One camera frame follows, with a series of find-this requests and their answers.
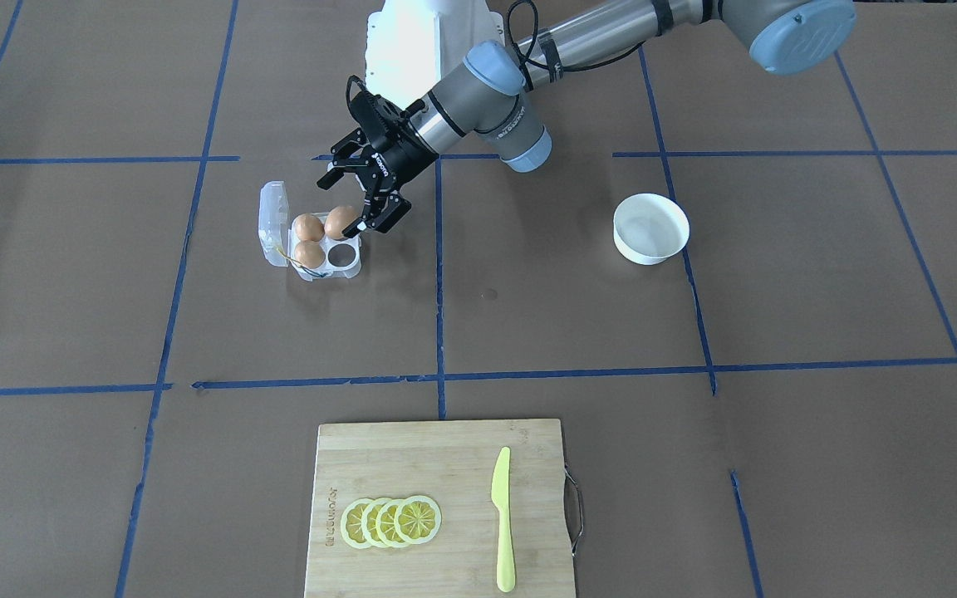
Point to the brown egg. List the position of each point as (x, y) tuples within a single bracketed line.
[(338, 219)]

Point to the bamboo cutting board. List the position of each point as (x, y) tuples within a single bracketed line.
[(453, 463)]

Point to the brown egg slot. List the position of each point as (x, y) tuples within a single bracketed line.
[(309, 255), (308, 228)]

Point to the yellow plastic knife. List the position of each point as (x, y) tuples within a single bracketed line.
[(505, 567)]

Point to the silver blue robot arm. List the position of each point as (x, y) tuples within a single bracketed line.
[(487, 94)]

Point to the lemon slice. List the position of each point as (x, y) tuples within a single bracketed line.
[(353, 524), (417, 519), (385, 527), (370, 523)]

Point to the brown egg front slot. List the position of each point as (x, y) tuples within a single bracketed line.
[(309, 255)]

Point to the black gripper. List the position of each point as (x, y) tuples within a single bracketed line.
[(399, 157)]

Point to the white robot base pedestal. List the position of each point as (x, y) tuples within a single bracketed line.
[(411, 45)]

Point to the clear plastic egg box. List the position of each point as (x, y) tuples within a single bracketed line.
[(343, 258)]

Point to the brown egg rear slot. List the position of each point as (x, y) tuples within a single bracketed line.
[(308, 228)]

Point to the white bowl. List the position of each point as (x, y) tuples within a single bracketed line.
[(649, 228)]

